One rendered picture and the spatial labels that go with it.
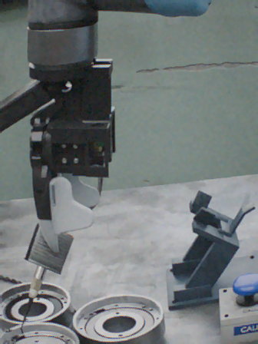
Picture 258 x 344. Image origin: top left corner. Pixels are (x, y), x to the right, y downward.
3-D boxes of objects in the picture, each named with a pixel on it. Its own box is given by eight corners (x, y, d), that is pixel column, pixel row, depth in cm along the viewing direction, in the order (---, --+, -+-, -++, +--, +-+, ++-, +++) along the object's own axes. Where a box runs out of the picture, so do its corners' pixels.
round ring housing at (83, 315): (184, 340, 74) (182, 315, 72) (110, 375, 69) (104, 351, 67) (133, 310, 82) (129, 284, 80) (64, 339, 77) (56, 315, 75)
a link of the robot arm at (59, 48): (20, 32, 63) (37, 19, 71) (19, 74, 65) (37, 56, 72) (93, 28, 63) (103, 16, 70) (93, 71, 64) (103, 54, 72)
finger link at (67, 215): (94, 264, 72) (91, 180, 69) (41, 260, 72) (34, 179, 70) (97, 253, 75) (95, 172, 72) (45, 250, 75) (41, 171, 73)
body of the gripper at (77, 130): (108, 185, 69) (106, 68, 64) (25, 183, 69) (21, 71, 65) (116, 157, 76) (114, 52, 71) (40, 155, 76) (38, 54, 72)
